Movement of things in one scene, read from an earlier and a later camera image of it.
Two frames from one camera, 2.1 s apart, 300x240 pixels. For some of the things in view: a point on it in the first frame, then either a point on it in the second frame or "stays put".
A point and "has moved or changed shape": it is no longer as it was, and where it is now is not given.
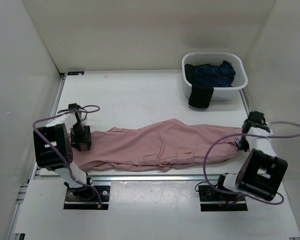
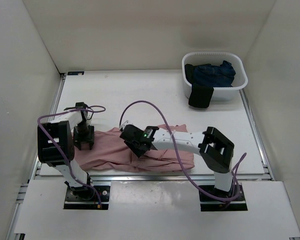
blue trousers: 222,75 stays put
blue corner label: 75,73 stays put
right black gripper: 240,144 to 138,152
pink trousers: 157,147 has moved or changed shape
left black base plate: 71,202 stays put
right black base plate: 213,200 stays put
